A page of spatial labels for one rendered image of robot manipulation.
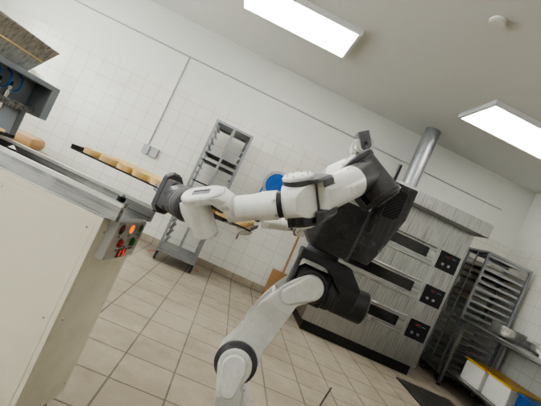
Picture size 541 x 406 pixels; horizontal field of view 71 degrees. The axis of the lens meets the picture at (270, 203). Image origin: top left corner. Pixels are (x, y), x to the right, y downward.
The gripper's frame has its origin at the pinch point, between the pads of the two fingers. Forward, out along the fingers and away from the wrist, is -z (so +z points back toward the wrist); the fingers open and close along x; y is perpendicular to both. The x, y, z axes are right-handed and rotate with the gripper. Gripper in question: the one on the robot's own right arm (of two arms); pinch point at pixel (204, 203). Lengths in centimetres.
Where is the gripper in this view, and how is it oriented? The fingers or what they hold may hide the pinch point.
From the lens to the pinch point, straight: 156.6
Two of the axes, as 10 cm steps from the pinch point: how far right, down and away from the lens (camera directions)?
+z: 6.6, 3.2, 6.8
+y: 6.2, 2.7, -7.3
